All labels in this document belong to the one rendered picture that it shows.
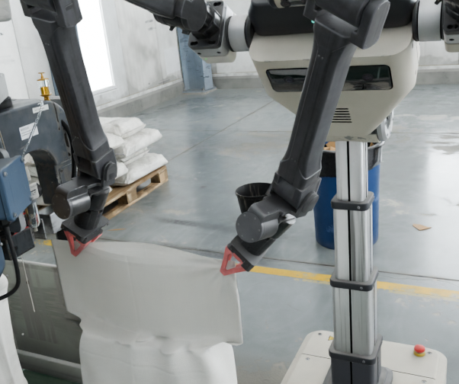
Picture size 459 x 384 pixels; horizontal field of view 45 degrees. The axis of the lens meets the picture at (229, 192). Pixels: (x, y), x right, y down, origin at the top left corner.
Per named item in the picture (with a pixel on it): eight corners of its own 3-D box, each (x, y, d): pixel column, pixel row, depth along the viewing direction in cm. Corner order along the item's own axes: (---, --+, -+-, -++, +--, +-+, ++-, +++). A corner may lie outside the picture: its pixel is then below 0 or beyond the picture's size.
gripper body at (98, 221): (59, 228, 125) (65, 203, 121) (87, 212, 133) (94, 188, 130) (81, 244, 123) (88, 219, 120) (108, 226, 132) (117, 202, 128)
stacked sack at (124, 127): (149, 130, 489) (147, 113, 484) (121, 143, 453) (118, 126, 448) (90, 129, 518) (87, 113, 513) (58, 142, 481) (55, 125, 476)
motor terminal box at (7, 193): (38, 213, 102) (24, 153, 98) (18, 235, 92) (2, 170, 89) (-6, 217, 102) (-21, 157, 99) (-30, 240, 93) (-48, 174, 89)
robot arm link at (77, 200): (118, 161, 119) (90, 149, 123) (78, 173, 110) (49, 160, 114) (114, 210, 124) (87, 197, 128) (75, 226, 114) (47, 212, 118)
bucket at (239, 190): (285, 217, 398) (283, 183, 389) (271, 234, 373) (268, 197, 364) (248, 214, 411) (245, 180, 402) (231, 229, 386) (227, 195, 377)
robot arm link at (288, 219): (303, 218, 106) (286, 195, 108) (286, 223, 101) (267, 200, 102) (281, 239, 110) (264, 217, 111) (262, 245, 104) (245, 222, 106)
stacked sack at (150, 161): (171, 166, 506) (168, 150, 501) (129, 190, 450) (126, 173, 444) (133, 164, 524) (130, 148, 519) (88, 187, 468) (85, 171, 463)
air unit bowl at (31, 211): (44, 224, 128) (38, 200, 126) (34, 229, 126) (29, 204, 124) (34, 223, 130) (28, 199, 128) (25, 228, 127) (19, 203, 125)
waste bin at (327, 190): (391, 225, 368) (392, 130, 346) (377, 259, 324) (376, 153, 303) (321, 219, 388) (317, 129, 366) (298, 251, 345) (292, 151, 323)
